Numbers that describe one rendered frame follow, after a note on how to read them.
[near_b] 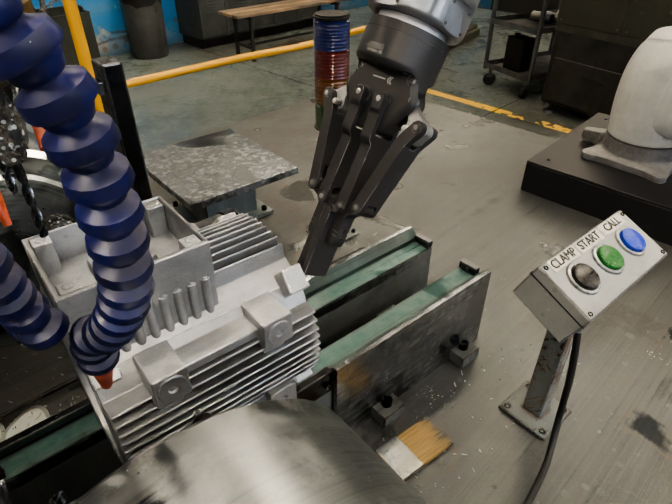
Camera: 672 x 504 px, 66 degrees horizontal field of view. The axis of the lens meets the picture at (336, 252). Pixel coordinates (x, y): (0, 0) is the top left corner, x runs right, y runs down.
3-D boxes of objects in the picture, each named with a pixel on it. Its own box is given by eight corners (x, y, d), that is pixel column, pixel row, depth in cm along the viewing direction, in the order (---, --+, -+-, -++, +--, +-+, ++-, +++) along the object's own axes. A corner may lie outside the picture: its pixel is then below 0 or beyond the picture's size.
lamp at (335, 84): (329, 110, 87) (329, 83, 84) (307, 100, 91) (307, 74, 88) (356, 102, 90) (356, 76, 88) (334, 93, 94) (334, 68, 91)
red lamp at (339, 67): (329, 83, 84) (329, 54, 82) (307, 74, 88) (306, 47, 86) (356, 76, 88) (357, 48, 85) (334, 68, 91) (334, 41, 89)
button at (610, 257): (605, 281, 53) (617, 271, 52) (583, 259, 54) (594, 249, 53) (618, 269, 55) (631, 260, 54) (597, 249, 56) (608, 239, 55)
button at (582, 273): (580, 301, 51) (592, 292, 49) (557, 278, 52) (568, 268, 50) (595, 289, 52) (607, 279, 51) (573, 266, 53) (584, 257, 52)
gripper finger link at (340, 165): (367, 86, 45) (356, 82, 46) (317, 202, 48) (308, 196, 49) (393, 100, 48) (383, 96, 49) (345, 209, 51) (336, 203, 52)
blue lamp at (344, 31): (329, 54, 82) (329, 24, 79) (306, 47, 86) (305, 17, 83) (357, 48, 85) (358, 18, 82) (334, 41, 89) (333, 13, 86)
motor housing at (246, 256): (147, 518, 46) (89, 374, 35) (81, 387, 58) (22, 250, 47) (324, 404, 57) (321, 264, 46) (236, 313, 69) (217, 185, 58)
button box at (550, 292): (559, 345, 52) (594, 321, 48) (510, 291, 54) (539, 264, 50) (637, 277, 61) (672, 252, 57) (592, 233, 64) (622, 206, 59)
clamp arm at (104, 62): (152, 286, 61) (94, 66, 47) (141, 274, 63) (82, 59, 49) (179, 274, 63) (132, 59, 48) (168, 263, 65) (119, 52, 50)
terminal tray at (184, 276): (85, 374, 40) (56, 304, 36) (47, 304, 47) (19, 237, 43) (222, 309, 46) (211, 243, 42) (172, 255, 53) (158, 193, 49)
